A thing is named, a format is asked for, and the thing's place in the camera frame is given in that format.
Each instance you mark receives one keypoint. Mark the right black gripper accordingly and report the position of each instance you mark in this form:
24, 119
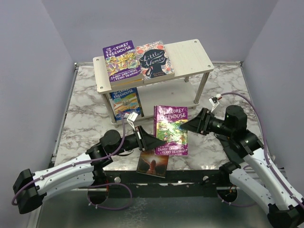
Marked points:
200, 124

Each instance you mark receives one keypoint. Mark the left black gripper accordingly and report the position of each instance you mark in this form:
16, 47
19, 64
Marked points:
145, 141

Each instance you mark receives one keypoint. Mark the thin dark patterned book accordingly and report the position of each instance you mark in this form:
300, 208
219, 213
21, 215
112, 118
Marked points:
152, 164

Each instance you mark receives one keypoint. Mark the purple 117-Storey Treehouse book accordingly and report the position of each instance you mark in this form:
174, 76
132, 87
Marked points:
167, 127

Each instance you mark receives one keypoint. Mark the blue 91-Storey Treehouse book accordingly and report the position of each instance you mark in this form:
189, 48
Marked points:
126, 101

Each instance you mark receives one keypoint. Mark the Little Women dark book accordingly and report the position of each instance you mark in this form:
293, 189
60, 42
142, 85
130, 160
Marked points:
155, 63

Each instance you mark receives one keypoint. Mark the orange 130-Storey Treehouse book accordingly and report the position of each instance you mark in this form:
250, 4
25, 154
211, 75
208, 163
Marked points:
125, 81

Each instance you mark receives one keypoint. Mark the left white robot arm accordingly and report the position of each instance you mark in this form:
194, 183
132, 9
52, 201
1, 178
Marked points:
31, 189

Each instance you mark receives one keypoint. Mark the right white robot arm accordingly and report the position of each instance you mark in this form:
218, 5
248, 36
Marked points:
282, 203

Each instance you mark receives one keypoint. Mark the white two-tier wooden shelf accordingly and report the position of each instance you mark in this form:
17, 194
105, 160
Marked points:
192, 67

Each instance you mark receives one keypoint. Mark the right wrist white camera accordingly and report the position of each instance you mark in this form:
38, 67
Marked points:
215, 101

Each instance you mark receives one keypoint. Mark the wrist white camera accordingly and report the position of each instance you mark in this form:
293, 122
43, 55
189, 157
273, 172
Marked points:
215, 101
131, 117

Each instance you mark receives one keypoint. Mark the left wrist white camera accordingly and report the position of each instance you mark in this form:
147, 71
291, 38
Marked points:
131, 117

